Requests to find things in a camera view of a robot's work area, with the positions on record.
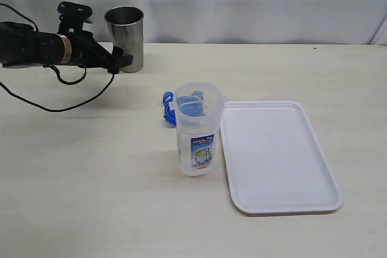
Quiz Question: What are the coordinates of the clear plastic container with label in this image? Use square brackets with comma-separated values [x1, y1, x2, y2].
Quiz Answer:
[169, 82, 226, 177]

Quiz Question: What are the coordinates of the white plastic tray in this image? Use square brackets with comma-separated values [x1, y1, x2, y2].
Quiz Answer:
[221, 100, 343, 216]

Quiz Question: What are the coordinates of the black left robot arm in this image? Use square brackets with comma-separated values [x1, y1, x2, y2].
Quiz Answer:
[1, 1, 133, 74]

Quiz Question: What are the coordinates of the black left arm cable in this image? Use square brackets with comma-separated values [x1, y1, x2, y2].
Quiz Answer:
[0, 2, 116, 112]

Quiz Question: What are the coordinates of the stainless steel cup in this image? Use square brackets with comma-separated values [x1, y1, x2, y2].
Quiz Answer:
[105, 6, 144, 73]

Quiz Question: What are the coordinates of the blue container lid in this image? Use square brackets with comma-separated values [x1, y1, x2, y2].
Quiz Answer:
[163, 91, 176, 126]

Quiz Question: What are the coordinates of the white backdrop curtain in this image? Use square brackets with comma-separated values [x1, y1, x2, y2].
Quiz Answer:
[1, 0, 386, 45]

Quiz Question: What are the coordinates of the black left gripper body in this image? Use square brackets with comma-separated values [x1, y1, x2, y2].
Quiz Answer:
[57, 1, 115, 73]

